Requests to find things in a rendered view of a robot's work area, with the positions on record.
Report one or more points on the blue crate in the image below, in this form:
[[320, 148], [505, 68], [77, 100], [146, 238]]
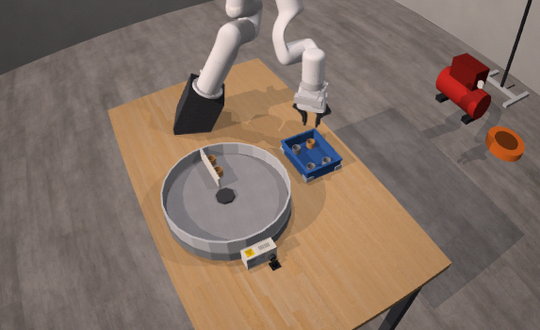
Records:
[[322, 149]]

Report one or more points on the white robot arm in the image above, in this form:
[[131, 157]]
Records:
[[235, 33]]

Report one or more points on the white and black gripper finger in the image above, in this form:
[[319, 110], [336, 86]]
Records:
[[320, 115], [303, 112]]

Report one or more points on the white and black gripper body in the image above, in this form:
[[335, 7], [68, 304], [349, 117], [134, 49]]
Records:
[[323, 93]]

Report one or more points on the bronze bushing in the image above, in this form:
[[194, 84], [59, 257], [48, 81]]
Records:
[[219, 170], [310, 146], [212, 159]]

